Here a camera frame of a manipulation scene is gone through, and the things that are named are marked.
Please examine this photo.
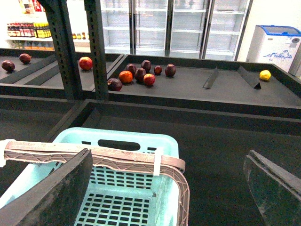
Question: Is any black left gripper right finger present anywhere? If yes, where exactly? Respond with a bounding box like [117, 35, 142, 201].
[243, 150, 301, 226]

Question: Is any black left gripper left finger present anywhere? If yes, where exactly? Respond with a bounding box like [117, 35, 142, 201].
[0, 149, 93, 226]

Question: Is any brown basket handle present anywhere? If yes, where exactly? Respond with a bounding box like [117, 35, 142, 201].
[0, 140, 190, 226]

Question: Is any light blue plastic basket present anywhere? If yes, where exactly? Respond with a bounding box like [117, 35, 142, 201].
[0, 127, 179, 226]

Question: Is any red yellow apple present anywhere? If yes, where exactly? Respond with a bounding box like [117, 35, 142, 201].
[143, 73, 156, 86]

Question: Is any dark red apple front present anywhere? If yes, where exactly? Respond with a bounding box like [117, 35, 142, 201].
[107, 78, 123, 91]

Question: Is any dark red apple far left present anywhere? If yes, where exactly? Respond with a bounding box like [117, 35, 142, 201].
[1, 60, 15, 73]

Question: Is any dark red apple back left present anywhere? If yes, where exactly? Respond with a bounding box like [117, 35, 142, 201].
[19, 53, 32, 64]

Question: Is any dark red apple middle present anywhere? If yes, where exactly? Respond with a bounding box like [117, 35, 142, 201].
[135, 68, 146, 83]

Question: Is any dark red apple right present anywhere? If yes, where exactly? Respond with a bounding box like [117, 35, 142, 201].
[165, 64, 176, 77]

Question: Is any small dark red apple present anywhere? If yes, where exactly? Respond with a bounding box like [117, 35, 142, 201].
[154, 65, 163, 75]

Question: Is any black lower display tray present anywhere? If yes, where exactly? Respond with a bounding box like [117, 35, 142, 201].
[60, 100, 301, 226]

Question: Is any white zip tie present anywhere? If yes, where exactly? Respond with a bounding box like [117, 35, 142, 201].
[153, 148, 163, 176]

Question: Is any black divider strip right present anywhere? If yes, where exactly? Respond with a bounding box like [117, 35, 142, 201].
[238, 65, 261, 90]

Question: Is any black divider strip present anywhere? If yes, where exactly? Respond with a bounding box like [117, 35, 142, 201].
[238, 65, 261, 90]
[203, 67, 219, 89]

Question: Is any yellow lemon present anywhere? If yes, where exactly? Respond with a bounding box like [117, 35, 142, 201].
[259, 70, 271, 81]

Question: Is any black upper display tray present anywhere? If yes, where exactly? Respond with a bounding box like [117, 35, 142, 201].
[108, 55, 301, 119]

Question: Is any black divider strip left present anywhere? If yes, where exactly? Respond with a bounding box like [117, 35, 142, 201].
[203, 67, 219, 89]

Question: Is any orange red fruit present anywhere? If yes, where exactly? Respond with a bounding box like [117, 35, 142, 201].
[119, 71, 133, 84]

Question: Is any white blue chest freezer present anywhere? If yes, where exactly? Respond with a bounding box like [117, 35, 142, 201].
[246, 25, 301, 72]

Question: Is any shelf of sauce bottles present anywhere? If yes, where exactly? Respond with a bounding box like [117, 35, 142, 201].
[7, 22, 51, 39]

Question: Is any glass door refrigerator row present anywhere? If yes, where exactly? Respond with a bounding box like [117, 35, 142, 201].
[101, 0, 252, 61]

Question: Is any bright red apple behind post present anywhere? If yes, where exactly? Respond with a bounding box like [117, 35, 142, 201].
[79, 56, 93, 71]

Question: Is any black metal rack post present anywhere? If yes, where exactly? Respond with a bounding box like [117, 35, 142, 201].
[39, 0, 83, 100]
[84, 0, 108, 100]

